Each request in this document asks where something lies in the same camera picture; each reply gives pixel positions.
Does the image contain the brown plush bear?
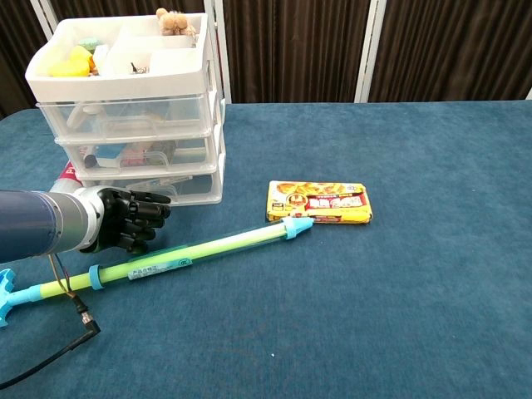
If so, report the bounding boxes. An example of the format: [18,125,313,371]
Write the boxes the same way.
[155,7,198,37]

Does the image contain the green blue water gun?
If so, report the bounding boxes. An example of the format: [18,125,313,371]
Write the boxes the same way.
[0,215,315,328]

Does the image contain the pink small packet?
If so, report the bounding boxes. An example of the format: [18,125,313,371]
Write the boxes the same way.
[120,143,147,168]

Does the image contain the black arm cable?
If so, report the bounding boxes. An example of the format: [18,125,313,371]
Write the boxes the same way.
[0,253,102,390]

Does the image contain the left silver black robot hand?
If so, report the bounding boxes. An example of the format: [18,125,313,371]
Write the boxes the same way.
[78,186,172,254]

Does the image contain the yellow rubber duck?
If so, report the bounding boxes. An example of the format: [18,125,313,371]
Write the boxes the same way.
[49,45,96,79]

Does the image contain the yellow food box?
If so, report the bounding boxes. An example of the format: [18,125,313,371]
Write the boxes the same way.
[265,180,374,225]

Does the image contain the clear drawer holding white tube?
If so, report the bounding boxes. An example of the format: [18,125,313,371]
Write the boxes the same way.
[36,93,214,140]

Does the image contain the clear drawer holding bottles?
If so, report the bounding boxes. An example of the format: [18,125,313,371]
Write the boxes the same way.
[56,133,218,175]

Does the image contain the blue white small box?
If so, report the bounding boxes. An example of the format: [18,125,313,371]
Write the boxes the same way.
[95,145,126,168]

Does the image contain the white blue marker pen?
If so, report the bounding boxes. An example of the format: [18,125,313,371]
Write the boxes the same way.
[124,175,194,193]

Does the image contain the blue table cloth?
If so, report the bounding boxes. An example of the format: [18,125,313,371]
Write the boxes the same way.
[0,99,532,399]

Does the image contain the clear drawer holding marker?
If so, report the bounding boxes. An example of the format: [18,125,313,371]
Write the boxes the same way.
[76,168,224,207]

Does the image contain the white small tube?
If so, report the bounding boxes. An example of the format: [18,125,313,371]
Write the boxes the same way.
[91,44,111,68]

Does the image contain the dark brown pleated curtain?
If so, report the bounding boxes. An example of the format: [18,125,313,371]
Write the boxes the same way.
[0,0,42,120]
[48,0,217,26]
[367,0,532,103]
[222,0,371,105]

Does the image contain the white plastic drawer organizer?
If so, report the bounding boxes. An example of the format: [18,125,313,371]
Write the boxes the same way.
[24,12,228,208]

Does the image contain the cling film roll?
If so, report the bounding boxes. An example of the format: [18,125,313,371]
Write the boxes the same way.
[48,160,85,195]

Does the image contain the white plastic bottle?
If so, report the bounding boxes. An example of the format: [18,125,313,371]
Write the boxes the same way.
[66,103,106,128]

